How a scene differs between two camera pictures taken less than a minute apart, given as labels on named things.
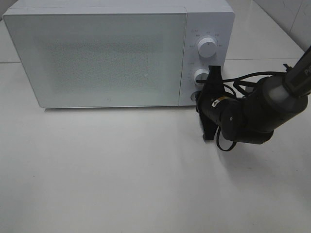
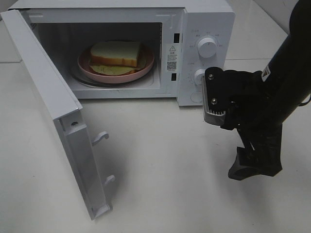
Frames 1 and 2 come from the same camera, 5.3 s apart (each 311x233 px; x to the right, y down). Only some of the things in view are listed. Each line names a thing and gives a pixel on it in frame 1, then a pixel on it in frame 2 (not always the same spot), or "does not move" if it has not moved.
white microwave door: [102, 57] -> [65, 110]
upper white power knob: [207, 47] does not move
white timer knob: [200, 74] does not move
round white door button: [194, 96] does not move
